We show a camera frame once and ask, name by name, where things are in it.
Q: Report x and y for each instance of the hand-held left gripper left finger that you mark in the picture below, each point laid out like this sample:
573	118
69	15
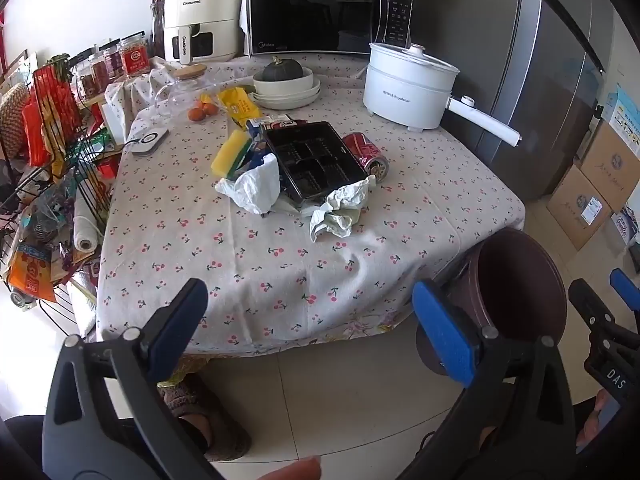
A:
175	330

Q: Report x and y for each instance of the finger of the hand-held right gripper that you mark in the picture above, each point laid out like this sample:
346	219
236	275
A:
626	285
592	305

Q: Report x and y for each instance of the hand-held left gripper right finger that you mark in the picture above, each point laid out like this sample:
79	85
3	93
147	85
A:
445	335

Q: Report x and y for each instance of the brown trash bin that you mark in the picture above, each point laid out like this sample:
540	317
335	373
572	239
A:
510	280

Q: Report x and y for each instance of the white paper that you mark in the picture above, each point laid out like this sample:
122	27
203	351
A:
335	210

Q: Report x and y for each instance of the yellow sponge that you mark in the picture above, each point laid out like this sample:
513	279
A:
227	152

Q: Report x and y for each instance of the red soda can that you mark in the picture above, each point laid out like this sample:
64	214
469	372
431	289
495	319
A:
365	152

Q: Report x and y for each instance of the black plastic tray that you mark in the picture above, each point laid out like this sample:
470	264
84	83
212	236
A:
310	155

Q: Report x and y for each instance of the person's right hand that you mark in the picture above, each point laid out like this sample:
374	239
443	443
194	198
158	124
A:
590	430

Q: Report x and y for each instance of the person's left hand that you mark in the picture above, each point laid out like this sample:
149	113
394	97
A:
295	470

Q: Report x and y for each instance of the tissue pack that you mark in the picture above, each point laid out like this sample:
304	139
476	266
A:
627	225

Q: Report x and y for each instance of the cardboard box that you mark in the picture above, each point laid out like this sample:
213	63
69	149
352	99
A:
607	160
575	210

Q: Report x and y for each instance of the brown fuzzy slipper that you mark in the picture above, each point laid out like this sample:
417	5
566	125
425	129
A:
220	410

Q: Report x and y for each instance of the cherry-printed tablecloth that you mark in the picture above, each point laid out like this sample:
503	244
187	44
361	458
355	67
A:
250	260

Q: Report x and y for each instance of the white roll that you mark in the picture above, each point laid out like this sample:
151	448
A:
85	225

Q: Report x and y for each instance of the orange packet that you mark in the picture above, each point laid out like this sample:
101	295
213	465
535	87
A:
32	272

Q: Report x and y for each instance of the blue and white box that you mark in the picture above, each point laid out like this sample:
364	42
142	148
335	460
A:
625	115

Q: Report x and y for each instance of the white kitchen scale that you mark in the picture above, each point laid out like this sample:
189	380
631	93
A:
147	141

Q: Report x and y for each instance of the blue and white carton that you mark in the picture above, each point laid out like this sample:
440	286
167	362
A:
257	152

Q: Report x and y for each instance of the red drink can with figure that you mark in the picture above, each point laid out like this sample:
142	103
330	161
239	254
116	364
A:
272	122

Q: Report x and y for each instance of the yellow snack packet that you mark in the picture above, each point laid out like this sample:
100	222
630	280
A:
240	105

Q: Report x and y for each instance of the white electric pot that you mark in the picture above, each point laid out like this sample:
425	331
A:
400	85

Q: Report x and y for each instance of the red snack packets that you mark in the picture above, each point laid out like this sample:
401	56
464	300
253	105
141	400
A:
45	110

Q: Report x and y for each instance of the grey refrigerator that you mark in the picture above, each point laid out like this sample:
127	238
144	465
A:
500	60

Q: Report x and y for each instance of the glass jar with wooden lid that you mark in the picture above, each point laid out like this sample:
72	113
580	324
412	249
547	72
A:
187	71

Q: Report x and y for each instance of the wicker basket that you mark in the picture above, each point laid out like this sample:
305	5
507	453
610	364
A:
12	120

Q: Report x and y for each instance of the white bowl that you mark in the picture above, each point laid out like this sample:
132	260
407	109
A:
295	85

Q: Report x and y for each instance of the dark green squash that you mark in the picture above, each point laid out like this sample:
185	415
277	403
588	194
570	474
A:
282	70

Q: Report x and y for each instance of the glass vase with branches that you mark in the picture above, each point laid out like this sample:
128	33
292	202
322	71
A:
157	25

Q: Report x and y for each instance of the white air fryer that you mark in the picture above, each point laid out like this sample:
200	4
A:
210	15

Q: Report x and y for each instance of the black microwave oven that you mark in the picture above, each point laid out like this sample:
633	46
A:
310	10

